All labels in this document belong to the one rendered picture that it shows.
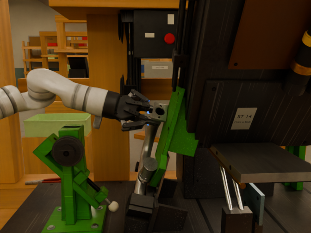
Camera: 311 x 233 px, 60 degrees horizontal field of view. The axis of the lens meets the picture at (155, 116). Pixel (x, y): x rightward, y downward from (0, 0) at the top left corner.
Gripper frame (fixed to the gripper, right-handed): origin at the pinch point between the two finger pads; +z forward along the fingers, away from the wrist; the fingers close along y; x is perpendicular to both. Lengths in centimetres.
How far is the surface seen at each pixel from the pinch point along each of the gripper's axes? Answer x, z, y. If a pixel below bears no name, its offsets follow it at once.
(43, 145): 3.4, -25.7, -14.5
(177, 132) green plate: -6.2, 5.4, -7.6
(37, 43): 718, -393, 706
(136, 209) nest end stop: 7.7, 0.4, -23.8
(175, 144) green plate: -4.0, 5.7, -9.7
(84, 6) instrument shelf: -7.5, -27.9, 28.2
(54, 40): 698, -333, 723
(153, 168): -0.7, 1.7, -15.8
